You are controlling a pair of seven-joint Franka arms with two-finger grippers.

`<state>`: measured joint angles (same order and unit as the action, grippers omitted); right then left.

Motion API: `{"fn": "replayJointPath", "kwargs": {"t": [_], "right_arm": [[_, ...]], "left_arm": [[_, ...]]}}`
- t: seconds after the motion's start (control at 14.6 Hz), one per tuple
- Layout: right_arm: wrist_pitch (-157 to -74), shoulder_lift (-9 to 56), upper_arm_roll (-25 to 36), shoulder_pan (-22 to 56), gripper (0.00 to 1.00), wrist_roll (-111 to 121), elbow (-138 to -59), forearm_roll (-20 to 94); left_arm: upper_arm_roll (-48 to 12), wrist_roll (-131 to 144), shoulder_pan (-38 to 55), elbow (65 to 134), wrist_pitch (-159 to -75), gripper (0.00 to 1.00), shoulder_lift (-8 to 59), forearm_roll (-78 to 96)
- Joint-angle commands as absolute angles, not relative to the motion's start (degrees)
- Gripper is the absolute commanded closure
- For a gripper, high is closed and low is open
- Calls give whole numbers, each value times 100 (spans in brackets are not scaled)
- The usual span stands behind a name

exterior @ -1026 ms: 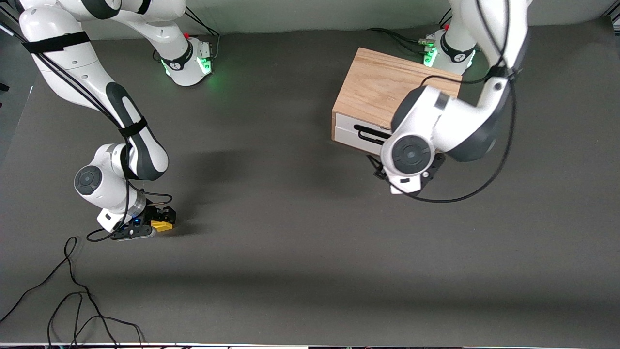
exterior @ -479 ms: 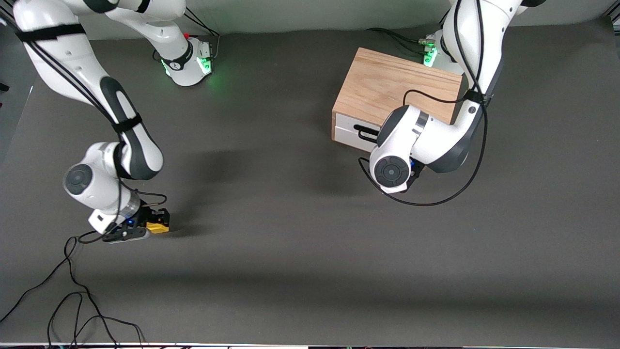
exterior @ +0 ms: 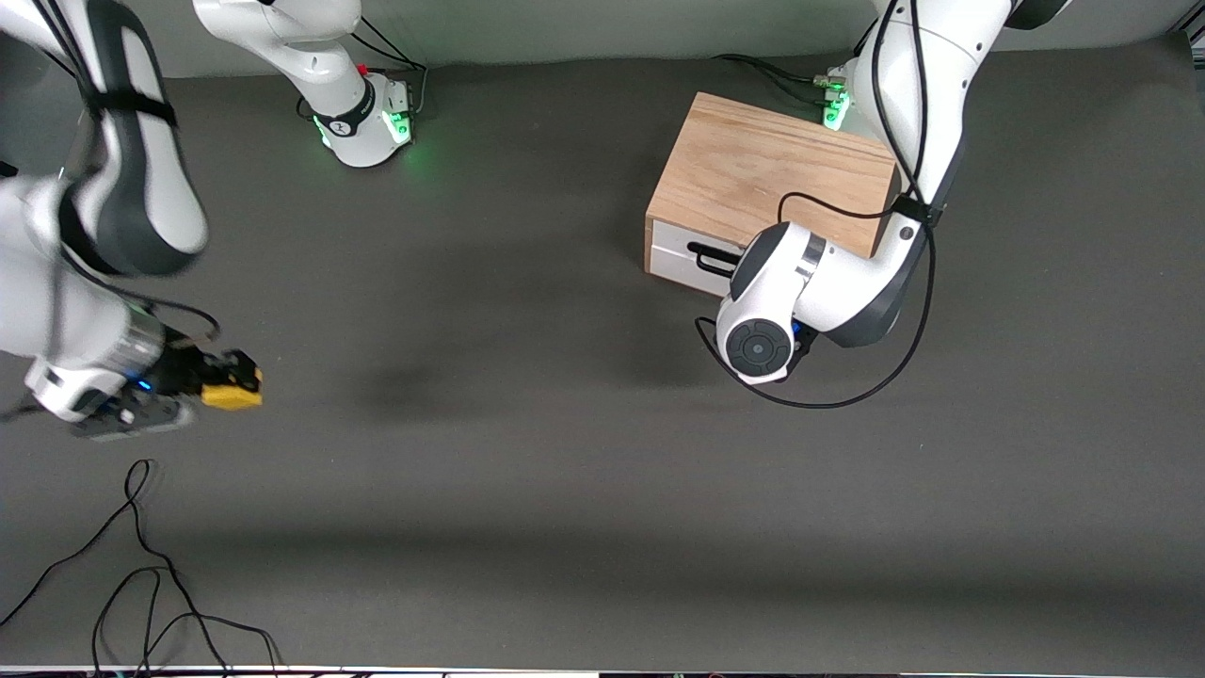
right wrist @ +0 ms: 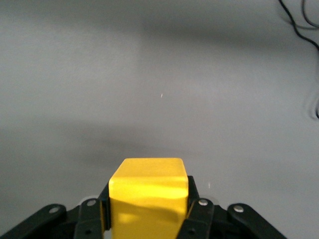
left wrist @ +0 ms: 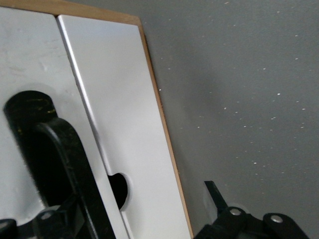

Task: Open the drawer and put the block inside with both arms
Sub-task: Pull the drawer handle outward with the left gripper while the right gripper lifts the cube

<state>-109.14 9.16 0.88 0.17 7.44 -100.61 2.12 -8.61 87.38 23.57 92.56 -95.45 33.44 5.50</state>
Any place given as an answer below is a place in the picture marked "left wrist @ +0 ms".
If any white drawer front with notch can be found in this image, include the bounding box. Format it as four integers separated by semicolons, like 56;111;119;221
56;14;192;239

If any white-fronted wooden drawer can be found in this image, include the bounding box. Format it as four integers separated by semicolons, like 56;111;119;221
0;6;125;239

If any black metal drawer handle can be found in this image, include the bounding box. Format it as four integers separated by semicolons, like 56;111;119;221
2;90;117;239

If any wooden drawer cabinet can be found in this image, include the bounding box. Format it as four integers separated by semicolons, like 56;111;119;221
0;0;194;239

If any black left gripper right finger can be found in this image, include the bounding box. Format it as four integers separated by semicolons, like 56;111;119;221
194;181;310;239

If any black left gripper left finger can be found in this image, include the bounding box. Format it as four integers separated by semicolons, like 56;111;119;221
0;198;93;239

